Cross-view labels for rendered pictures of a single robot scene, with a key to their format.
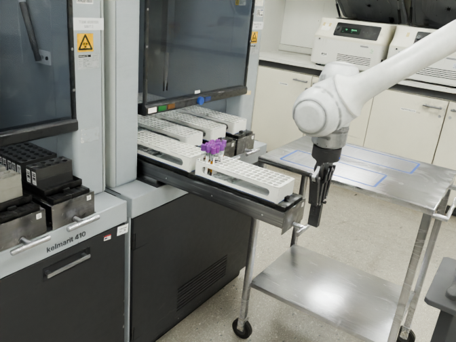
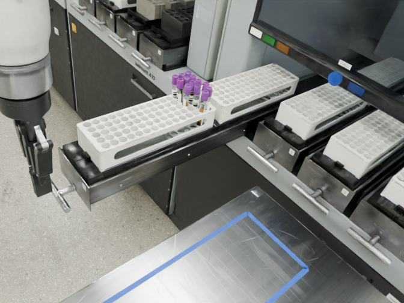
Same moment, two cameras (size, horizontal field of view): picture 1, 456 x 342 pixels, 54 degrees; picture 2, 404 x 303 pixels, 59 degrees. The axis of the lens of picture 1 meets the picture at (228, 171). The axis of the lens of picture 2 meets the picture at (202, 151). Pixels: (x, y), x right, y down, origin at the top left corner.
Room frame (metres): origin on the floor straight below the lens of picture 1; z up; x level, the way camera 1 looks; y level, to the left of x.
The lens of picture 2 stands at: (1.47, -0.64, 1.32)
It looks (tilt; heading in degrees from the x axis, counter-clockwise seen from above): 41 degrees down; 100
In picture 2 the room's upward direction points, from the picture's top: 11 degrees clockwise
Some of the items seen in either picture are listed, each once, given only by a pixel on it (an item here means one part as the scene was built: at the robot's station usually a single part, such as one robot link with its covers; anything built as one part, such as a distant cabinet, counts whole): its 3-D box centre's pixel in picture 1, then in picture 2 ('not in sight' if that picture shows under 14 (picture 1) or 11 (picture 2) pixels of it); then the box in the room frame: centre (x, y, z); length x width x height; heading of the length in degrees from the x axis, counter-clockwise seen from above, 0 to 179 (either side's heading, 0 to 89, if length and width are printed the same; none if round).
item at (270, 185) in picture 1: (243, 178); (151, 127); (1.24, -0.05, 0.83); 0.30 x 0.10 x 0.06; 57
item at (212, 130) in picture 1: (189, 126); (374, 138); (1.75, 0.17, 0.83); 0.30 x 0.10 x 0.06; 57
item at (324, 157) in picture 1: (324, 161); (27, 111); (1.11, -0.25, 0.96); 0.08 x 0.07 x 0.09; 147
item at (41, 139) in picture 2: not in sight; (38, 132); (1.14, -0.27, 0.94); 0.05 x 0.02 x 0.05; 147
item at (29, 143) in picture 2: (322, 183); (36, 148); (1.12, -0.26, 0.89); 0.04 x 0.01 x 0.11; 57
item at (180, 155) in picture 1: (165, 151); (249, 92); (1.42, 0.22, 0.83); 0.30 x 0.10 x 0.06; 57
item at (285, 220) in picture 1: (205, 181); (195, 128); (1.32, 0.07, 0.78); 0.73 x 0.14 x 0.09; 57
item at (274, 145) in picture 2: not in sight; (343, 109); (1.69, 0.37, 0.78); 0.73 x 0.14 x 0.09; 57
